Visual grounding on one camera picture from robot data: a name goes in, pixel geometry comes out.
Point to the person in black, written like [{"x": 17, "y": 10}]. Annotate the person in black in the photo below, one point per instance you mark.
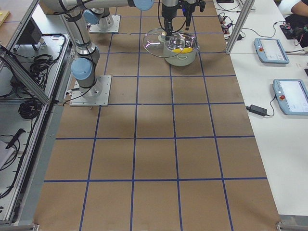
[{"x": 299, "y": 16}]

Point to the upper blue teach pendant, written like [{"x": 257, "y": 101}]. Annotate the upper blue teach pendant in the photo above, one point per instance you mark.
[{"x": 270, "y": 51}]

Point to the blue teach pendant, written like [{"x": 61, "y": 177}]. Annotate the blue teach pendant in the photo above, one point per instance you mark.
[
  {"x": 270, "y": 51},
  {"x": 292, "y": 96}
]

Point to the lower blue teach pendant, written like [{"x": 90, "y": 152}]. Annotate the lower blue teach pendant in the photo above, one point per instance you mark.
[{"x": 292, "y": 96}]

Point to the small electronics board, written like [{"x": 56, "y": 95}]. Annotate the small electronics board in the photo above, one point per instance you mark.
[{"x": 289, "y": 32}]

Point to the glass pot lid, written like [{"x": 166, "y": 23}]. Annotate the glass pot lid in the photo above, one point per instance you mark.
[{"x": 154, "y": 42}]

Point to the black power adapter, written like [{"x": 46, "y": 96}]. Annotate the black power adapter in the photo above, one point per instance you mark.
[{"x": 257, "y": 110}]

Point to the aluminium frame post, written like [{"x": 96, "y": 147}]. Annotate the aluminium frame post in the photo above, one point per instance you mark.
[{"x": 239, "y": 25}]

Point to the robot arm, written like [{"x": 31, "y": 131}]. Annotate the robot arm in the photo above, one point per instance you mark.
[
  {"x": 93, "y": 15},
  {"x": 73, "y": 14}
]

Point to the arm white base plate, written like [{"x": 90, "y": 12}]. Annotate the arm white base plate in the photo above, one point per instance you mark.
[
  {"x": 113, "y": 24},
  {"x": 98, "y": 95}
]

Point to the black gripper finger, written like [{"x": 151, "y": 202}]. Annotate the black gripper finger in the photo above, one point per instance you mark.
[
  {"x": 187, "y": 22},
  {"x": 168, "y": 27}
]

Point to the yellow corn cob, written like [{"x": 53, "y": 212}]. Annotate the yellow corn cob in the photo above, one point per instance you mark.
[{"x": 182, "y": 51}]

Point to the pale green cooking pot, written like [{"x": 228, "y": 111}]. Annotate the pale green cooking pot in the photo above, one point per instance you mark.
[{"x": 180, "y": 40}]

